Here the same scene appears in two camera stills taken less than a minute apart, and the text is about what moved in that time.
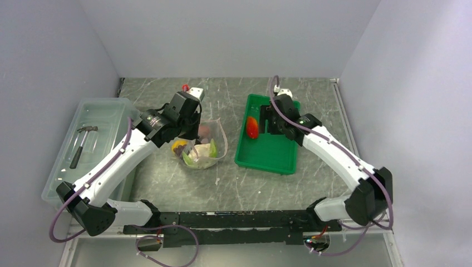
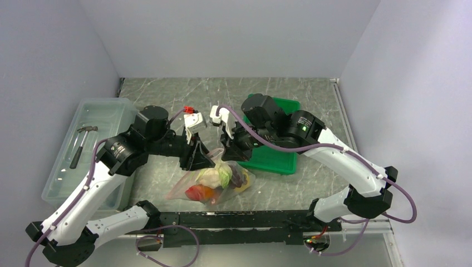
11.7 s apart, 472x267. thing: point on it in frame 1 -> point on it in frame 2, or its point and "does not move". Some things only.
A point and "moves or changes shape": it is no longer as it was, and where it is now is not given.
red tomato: [252, 128] moves or changes shape
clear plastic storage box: [101, 127] does not move
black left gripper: [193, 134] -> [201, 158]
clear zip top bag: [192, 154] moves or changes shape
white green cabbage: [201, 156] moves or changes shape
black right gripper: [272, 129] -> [236, 153]
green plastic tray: [268, 153] does not move
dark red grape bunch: [178, 151] moves or changes shape
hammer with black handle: [77, 153] does not move
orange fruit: [176, 143] moves or changes shape
